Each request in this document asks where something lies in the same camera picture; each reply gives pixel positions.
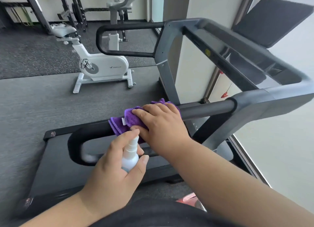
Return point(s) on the black shirt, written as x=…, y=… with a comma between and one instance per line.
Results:
x=159, y=217

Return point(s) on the white spray bottle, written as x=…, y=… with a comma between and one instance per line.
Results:
x=128, y=163

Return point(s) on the white exercise bike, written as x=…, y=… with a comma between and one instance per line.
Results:
x=108, y=67

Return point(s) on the grey treadmill base with uprights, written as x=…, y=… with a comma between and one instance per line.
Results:
x=61, y=180

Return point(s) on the purple microfibre cloth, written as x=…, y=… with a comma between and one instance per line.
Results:
x=117, y=126

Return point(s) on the person's right forearm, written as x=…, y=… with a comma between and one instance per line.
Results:
x=233, y=182

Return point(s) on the person's left hand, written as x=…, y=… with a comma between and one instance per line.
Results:
x=108, y=182

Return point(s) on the green resistance bands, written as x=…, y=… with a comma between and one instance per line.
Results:
x=27, y=16

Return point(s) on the person's right hand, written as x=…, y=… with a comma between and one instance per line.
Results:
x=164, y=128

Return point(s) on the grey gym machine frame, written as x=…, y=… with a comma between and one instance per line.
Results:
x=36, y=8

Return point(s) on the black treadmill handrail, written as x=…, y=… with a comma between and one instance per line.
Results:
x=98, y=40
x=208, y=109

